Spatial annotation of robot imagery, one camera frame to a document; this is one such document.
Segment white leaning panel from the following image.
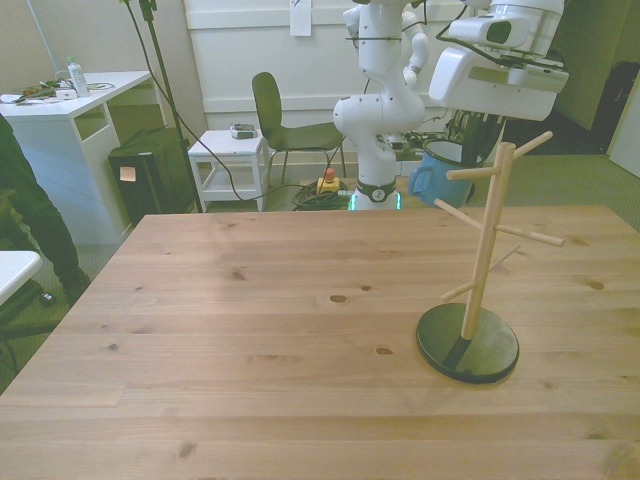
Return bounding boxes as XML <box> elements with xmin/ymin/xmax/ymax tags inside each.
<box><xmin>605</xmin><ymin>74</ymin><xmax>640</xmax><ymax>179</ymax></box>

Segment small blue enamel mug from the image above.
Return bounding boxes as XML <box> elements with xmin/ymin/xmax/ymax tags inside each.
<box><xmin>407</xmin><ymin>138</ymin><xmax>476</xmax><ymax>209</ymax></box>

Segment yellow emergency stop button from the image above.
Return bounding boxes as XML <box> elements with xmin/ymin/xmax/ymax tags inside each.
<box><xmin>316</xmin><ymin>168</ymin><xmax>342</xmax><ymax>197</ymax></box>

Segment dark bag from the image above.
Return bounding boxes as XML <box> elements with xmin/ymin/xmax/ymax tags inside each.
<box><xmin>593</xmin><ymin>59</ymin><xmax>640</xmax><ymax>149</ymax></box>

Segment white side table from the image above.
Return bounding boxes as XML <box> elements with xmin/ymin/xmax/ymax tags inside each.
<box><xmin>187</xmin><ymin>129</ymin><xmax>270</xmax><ymax>212</ymax></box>

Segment white desk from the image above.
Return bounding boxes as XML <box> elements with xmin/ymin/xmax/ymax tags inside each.
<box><xmin>0</xmin><ymin>69</ymin><xmax>167</xmax><ymax>246</ymax></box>

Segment tool clutter on desk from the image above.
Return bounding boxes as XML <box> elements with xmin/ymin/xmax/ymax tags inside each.
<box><xmin>12</xmin><ymin>78</ymin><xmax>57</xmax><ymax>105</ymax></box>

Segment black tripod stand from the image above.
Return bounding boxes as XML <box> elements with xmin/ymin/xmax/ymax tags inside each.
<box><xmin>118</xmin><ymin>0</ymin><xmax>206</xmax><ymax>214</ymax></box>

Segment coiled dark floor cables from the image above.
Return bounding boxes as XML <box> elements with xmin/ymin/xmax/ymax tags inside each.
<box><xmin>291</xmin><ymin>179</ymin><xmax>352</xmax><ymax>212</ymax></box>

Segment black computer tower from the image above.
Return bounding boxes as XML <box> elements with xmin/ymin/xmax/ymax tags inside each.
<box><xmin>108</xmin><ymin>129</ymin><xmax>197</xmax><ymax>227</ymax></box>

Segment clear plastic bottle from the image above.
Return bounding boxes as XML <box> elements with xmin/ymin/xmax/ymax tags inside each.
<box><xmin>66</xmin><ymin>55</ymin><xmax>92</xmax><ymax>99</ymax></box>

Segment dark wrist camera mount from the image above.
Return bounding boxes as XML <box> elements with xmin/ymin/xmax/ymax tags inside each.
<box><xmin>467</xmin><ymin>49</ymin><xmax>571</xmax><ymax>94</ymax></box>

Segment person in dark clothes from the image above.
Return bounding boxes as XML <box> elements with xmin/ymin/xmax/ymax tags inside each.
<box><xmin>0</xmin><ymin>113</ymin><xmax>93</xmax><ymax>307</ymax></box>

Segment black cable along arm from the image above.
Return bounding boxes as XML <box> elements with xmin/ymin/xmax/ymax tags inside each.
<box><xmin>434</xmin><ymin>0</ymin><xmax>502</xmax><ymax>57</ymax></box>

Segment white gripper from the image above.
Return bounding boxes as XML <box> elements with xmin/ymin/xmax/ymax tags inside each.
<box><xmin>427</xmin><ymin>45</ymin><xmax>572</xmax><ymax>169</ymax></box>

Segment white paper on wall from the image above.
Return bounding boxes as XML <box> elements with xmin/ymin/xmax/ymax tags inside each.
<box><xmin>289</xmin><ymin>0</ymin><xmax>313</xmax><ymax>38</ymax></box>

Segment white rounded table corner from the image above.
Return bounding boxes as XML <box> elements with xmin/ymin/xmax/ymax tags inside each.
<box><xmin>0</xmin><ymin>249</ymin><xmax>42</xmax><ymax>305</ymax></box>

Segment black tripod cable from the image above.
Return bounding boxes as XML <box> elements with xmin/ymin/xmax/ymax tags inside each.
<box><xmin>124</xmin><ymin>0</ymin><xmax>351</xmax><ymax>203</ymax></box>

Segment dark plastic chair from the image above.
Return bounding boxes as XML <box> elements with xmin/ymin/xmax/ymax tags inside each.
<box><xmin>251</xmin><ymin>71</ymin><xmax>347</xmax><ymax>187</ymax></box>

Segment wooden mug tree black base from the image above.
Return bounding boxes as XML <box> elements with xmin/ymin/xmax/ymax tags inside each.
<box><xmin>415</xmin><ymin>130</ymin><xmax>566</xmax><ymax>385</ymax></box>

